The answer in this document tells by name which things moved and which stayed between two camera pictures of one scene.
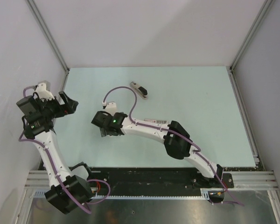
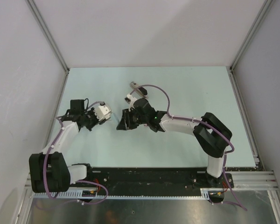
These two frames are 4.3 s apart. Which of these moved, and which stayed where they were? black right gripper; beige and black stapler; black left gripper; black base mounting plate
Moved: black left gripper; black right gripper
Stayed: black base mounting plate; beige and black stapler
